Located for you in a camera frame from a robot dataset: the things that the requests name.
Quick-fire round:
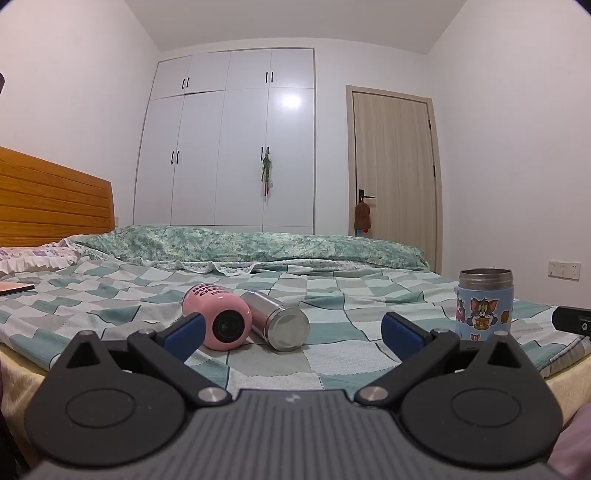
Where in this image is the green hanging ornament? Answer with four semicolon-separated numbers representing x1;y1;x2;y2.
259;148;274;197

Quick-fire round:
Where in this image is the pink cloth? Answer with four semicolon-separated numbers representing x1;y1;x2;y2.
551;404;591;480

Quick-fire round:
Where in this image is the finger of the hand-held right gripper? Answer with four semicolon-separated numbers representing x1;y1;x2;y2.
553;305;591;340

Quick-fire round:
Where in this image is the purple floral pillow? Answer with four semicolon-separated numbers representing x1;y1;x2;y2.
0;244;80;278

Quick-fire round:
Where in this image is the white wardrobe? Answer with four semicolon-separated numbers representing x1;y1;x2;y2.
133;46;317;234

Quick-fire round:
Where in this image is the brown hanging pouch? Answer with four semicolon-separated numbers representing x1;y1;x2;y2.
354;203;374;232

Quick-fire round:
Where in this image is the green floral quilt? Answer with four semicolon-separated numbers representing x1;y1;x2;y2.
62;225;430;274

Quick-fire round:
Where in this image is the light wooden door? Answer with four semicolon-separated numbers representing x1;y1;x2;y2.
346;84;443;275

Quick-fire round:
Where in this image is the green checked bed sheet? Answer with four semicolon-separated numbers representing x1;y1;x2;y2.
0;256;591;380

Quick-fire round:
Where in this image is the blue cartoon print cup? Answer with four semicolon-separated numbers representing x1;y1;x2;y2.
455;268;514;342

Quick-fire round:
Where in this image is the silver stainless steel cup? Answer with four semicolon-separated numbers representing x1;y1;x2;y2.
240;290;311;352

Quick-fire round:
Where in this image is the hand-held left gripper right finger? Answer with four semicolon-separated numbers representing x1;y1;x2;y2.
355;311;546;409

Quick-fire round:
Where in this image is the white wall socket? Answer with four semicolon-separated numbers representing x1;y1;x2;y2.
548;259;581;281

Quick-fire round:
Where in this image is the wooden headboard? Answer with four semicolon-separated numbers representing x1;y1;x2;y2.
0;147;115;247

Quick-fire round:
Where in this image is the pink cup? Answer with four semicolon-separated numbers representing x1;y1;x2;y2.
181;284;253;350

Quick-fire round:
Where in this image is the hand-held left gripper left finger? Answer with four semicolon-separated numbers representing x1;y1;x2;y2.
44;313;232;409

